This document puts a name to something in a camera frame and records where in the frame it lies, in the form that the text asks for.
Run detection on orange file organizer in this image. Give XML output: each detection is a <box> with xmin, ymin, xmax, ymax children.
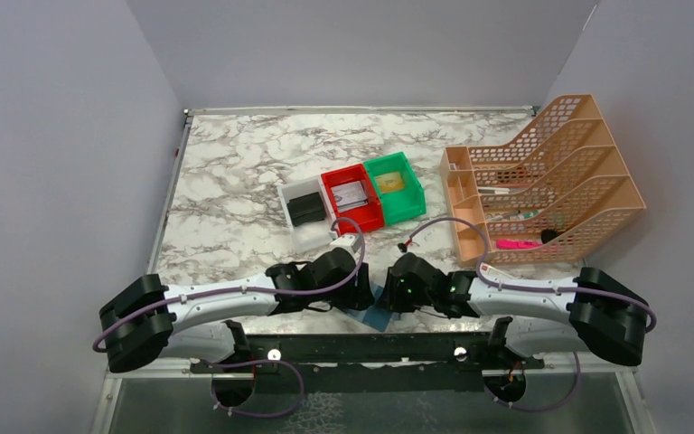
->
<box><xmin>439</xmin><ymin>94</ymin><xmax>646</xmax><ymax>267</ymax></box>

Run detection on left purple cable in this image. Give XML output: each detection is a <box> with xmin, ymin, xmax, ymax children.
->
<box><xmin>91</xmin><ymin>216</ymin><xmax>367</xmax><ymax>354</ymax></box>

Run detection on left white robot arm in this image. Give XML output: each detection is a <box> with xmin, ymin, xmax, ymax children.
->
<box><xmin>93</xmin><ymin>248</ymin><xmax>375</xmax><ymax>373</ymax></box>

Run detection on red plastic bin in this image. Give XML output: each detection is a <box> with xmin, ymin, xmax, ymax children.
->
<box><xmin>321</xmin><ymin>164</ymin><xmax>385</xmax><ymax>232</ymax></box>

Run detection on pens in organizer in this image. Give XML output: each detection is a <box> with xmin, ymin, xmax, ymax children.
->
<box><xmin>478</xmin><ymin>184</ymin><xmax>541</xmax><ymax>222</ymax></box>

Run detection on stack of cards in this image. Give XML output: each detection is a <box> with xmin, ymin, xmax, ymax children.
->
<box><xmin>331</xmin><ymin>181</ymin><xmax>368</xmax><ymax>212</ymax></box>

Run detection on white plastic bin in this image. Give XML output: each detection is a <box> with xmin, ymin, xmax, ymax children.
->
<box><xmin>277</xmin><ymin>175</ymin><xmax>337</xmax><ymax>252</ymax></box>

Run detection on blue card holder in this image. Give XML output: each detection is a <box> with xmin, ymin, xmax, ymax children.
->
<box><xmin>343</xmin><ymin>306</ymin><xmax>396</xmax><ymax>333</ymax></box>

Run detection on white red box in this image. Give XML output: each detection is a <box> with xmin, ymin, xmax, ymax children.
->
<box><xmin>477</xmin><ymin>263</ymin><xmax>515</xmax><ymax>282</ymax></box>

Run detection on green plastic bin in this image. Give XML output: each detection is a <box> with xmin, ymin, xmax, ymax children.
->
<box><xmin>363</xmin><ymin>152</ymin><xmax>427</xmax><ymax>225</ymax></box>

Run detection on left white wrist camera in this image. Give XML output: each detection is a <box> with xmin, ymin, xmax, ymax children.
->
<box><xmin>330</xmin><ymin>233</ymin><xmax>362</xmax><ymax>254</ymax></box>

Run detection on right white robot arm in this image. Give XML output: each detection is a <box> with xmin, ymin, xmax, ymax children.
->
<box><xmin>378</xmin><ymin>253</ymin><xmax>652</xmax><ymax>366</ymax></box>

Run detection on pink marker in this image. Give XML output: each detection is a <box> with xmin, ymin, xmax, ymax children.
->
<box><xmin>495</xmin><ymin>239</ymin><xmax>543</xmax><ymax>250</ymax></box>

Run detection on black mounting rail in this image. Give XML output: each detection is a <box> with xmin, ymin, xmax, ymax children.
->
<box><xmin>190</xmin><ymin>332</ymin><xmax>544</xmax><ymax>393</ymax></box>

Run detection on purple cable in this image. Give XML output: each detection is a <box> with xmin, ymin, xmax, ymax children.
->
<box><xmin>397</xmin><ymin>216</ymin><xmax>658</xmax><ymax>335</ymax></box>
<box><xmin>91</xmin><ymin>216</ymin><xmax>367</xmax><ymax>354</ymax></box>

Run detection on black wallet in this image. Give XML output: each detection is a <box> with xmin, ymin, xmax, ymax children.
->
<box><xmin>286</xmin><ymin>192</ymin><xmax>328</xmax><ymax>228</ymax></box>

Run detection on gold card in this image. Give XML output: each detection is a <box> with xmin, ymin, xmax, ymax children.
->
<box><xmin>374</xmin><ymin>171</ymin><xmax>406</xmax><ymax>194</ymax></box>

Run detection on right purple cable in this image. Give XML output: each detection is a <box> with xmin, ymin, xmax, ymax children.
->
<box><xmin>397</xmin><ymin>216</ymin><xmax>658</xmax><ymax>335</ymax></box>

